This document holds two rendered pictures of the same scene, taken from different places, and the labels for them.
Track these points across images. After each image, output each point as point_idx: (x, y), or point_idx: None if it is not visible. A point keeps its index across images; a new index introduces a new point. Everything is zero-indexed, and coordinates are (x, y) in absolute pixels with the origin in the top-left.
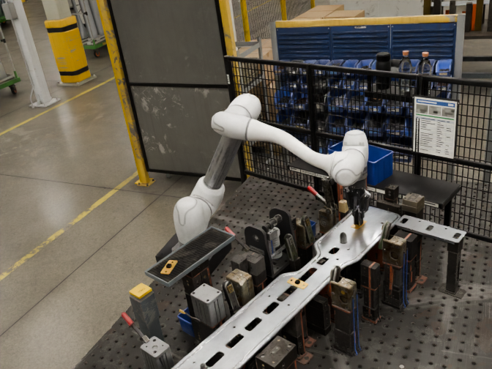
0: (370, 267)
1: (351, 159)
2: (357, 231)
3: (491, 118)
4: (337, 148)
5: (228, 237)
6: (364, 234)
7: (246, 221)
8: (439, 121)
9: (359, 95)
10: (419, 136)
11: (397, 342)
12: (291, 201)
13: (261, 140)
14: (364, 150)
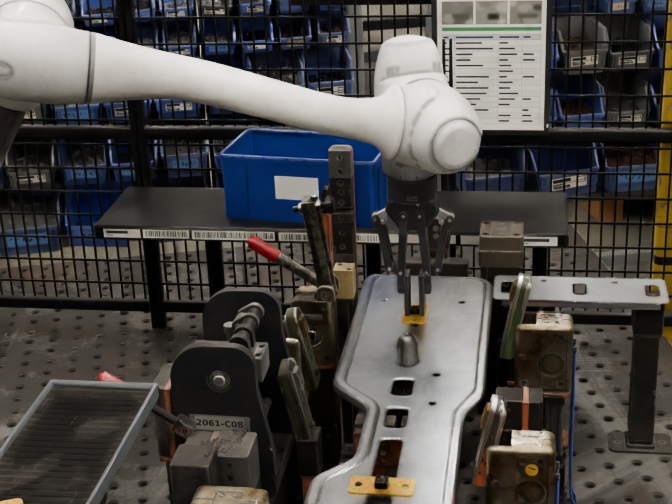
0: (526, 402)
1: (456, 96)
2: (421, 332)
3: (630, 13)
4: (235, 153)
5: (137, 396)
6: (443, 335)
7: None
8: (504, 38)
9: (276, 2)
10: (452, 87)
11: None
12: (86, 346)
13: (135, 94)
14: (447, 83)
